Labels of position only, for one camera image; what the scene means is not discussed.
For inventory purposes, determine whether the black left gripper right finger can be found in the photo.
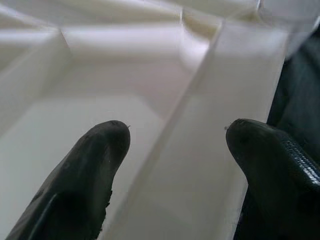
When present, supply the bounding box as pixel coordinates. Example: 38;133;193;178
224;118;320;240

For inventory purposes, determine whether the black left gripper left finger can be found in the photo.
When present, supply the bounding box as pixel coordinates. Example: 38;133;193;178
4;119;131;240

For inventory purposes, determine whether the white plastic children table top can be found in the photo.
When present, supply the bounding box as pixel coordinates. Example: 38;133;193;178
0;0;320;240

